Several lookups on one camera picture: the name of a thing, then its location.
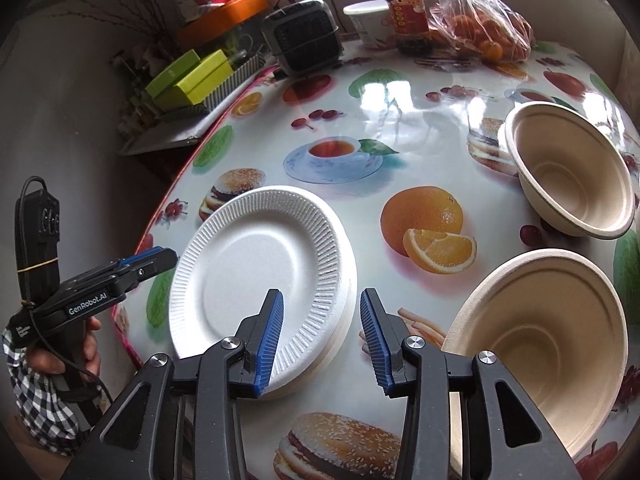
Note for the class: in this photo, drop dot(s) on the person's left forearm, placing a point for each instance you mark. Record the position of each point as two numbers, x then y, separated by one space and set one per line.
35 410

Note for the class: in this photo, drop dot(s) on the orange box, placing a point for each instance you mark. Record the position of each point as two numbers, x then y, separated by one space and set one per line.
225 17

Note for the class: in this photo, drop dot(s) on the glass jar with red label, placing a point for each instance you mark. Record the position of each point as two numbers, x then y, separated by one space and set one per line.
405 20

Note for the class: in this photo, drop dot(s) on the beige paper bowl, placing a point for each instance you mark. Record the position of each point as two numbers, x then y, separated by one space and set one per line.
540 350
575 175

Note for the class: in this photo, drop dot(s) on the pile of oranges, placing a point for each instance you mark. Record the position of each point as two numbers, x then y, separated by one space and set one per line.
485 35

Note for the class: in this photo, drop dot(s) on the green box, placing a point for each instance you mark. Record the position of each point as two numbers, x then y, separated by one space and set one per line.
170 72
205 80

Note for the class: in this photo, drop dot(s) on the white plastic tub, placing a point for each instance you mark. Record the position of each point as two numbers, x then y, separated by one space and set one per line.
367 22

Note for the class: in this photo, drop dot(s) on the striped box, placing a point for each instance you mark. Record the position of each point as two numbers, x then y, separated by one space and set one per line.
240 75

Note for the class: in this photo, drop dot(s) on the white ribbed paper plate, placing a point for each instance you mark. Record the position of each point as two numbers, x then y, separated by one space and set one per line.
345 317
320 377
245 275

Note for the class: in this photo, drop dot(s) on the person's left hand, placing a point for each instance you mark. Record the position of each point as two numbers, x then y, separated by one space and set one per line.
45 362

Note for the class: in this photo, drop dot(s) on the dried branches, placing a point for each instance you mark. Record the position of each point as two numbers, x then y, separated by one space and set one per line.
110 10

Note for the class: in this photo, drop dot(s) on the fruit print tablecloth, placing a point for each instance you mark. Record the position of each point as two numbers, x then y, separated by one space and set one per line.
410 110

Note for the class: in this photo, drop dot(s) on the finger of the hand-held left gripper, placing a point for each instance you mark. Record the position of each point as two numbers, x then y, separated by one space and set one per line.
142 257
155 267

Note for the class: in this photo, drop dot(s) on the small grey heater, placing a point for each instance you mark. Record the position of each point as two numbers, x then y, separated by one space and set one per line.
305 40

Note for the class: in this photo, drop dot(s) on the grey flat board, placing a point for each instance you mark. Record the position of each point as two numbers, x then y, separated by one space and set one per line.
165 132

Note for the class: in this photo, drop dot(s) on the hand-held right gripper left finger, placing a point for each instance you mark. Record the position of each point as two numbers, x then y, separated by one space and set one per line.
267 345

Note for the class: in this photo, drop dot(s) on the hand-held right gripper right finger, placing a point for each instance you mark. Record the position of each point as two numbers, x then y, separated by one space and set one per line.
377 345

